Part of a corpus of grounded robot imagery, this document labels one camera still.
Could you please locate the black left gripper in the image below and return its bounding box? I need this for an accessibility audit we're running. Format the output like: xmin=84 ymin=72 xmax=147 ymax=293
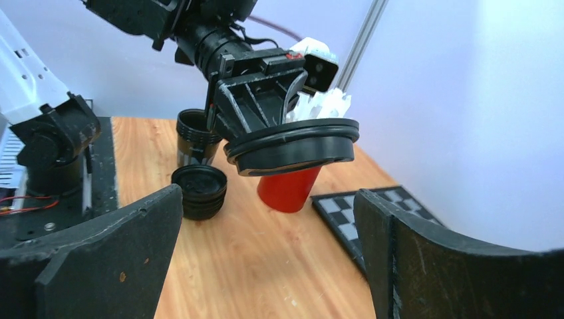
xmin=204 ymin=47 xmax=308 ymax=141

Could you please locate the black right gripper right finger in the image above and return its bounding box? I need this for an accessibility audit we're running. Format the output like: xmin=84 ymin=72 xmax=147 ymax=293
xmin=353 ymin=189 xmax=563 ymax=318

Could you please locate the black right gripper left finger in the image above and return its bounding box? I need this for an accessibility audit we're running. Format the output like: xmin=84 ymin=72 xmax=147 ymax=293
xmin=1 ymin=184 xmax=182 ymax=318

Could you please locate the black cup stack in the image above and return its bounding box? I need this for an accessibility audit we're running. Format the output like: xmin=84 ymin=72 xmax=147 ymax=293
xmin=176 ymin=109 xmax=223 ymax=167

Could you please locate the white wrapped straws bundle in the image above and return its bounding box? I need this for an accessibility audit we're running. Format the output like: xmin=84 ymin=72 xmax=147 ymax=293
xmin=286 ymin=88 xmax=352 ymax=123

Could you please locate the black lid stack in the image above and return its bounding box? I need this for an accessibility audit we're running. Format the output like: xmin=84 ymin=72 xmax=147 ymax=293
xmin=171 ymin=165 xmax=227 ymax=221

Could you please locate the black white chessboard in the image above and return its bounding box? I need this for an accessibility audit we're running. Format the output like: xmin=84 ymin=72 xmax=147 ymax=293
xmin=311 ymin=185 xmax=441 ymax=275

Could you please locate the red straw holder cup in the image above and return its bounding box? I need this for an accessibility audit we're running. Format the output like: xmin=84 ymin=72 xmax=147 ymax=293
xmin=257 ymin=167 xmax=321 ymax=213

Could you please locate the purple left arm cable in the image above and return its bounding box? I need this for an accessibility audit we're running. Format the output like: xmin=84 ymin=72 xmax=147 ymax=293
xmin=246 ymin=14 xmax=305 ymax=43

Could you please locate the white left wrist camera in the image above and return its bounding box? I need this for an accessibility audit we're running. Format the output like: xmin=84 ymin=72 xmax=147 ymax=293
xmin=289 ymin=37 xmax=339 ymax=95

